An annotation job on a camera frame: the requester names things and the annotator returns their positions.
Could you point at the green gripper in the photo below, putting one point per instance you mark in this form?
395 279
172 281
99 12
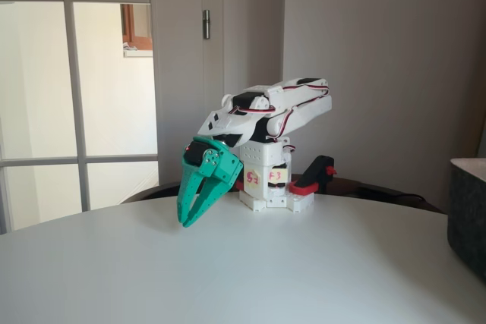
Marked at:
224 170

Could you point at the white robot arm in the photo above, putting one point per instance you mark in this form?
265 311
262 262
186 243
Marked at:
303 107

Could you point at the dark grey felt basket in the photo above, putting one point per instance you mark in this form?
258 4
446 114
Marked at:
469 217

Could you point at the black and red clamp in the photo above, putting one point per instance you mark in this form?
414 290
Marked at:
319 172
240 186

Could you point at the dark brown curved furniture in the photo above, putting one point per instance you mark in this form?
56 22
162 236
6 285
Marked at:
159 191

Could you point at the yellow sticker pink F5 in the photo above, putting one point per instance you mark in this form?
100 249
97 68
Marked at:
253 178

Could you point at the yellow sticker pink F3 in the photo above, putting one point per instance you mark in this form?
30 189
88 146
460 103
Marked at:
275 176

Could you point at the silver door hinge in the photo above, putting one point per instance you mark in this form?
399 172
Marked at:
206 24

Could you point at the white glazed door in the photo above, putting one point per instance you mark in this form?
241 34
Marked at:
75 73

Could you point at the brown wooden window frame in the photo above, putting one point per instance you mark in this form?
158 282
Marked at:
126 5

